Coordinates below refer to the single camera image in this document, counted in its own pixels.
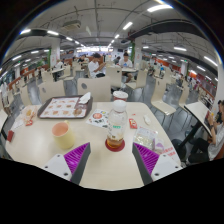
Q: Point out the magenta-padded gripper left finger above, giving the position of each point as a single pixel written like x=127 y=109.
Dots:
x=60 y=165

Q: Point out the clear plastic bag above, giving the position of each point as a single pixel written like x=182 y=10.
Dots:
x=145 y=137

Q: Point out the small red packet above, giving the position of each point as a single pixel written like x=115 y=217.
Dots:
x=133 y=123

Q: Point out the brown tray with paper liner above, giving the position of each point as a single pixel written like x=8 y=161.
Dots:
x=60 y=108

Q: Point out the person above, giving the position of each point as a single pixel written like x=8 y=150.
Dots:
x=59 y=65
x=95 y=66
x=213 y=140
x=125 y=63

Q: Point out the small white sachet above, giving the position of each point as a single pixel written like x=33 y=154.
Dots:
x=147 y=120

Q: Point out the beige canteen chairs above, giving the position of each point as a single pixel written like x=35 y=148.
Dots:
x=95 y=88

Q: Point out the crumpled white napkin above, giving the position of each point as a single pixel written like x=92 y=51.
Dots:
x=84 y=98

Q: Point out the ceiling strip lights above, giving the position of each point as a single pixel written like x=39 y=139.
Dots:
x=160 y=7

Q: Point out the food wrapper with fries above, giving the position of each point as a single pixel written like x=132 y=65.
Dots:
x=29 y=115

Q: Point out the printed sticker leaflet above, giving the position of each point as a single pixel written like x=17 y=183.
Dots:
x=97 y=118

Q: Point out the white neighbouring table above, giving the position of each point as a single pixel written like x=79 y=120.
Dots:
x=196 y=111

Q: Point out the ceiling air conditioner unit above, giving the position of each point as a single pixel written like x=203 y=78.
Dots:
x=71 y=25

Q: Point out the small dark red box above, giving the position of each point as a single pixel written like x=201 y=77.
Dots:
x=10 y=135

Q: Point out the red paper cup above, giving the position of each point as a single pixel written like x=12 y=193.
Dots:
x=120 y=95

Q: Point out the yellow cup with pink inside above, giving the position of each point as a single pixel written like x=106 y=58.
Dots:
x=65 y=138

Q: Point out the clear bottle with amber drink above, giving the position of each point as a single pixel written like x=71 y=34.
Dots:
x=116 y=130

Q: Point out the flat round red coaster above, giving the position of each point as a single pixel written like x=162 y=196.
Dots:
x=115 y=149

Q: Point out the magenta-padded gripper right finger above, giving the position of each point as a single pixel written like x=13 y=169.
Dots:
x=166 y=166

